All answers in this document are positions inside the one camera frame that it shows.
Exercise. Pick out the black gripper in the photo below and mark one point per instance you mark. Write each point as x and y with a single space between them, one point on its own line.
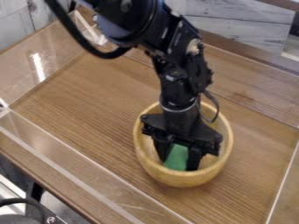
184 129

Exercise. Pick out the green rectangular block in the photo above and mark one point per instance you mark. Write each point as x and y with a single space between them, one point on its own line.
177 157

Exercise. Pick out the brown wooden bowl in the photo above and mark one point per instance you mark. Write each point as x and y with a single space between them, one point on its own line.
183 179

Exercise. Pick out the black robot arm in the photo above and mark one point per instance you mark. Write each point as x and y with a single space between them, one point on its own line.
145 24

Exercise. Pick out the clear acrylic tray wall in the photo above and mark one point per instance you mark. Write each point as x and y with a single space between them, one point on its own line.
71 173

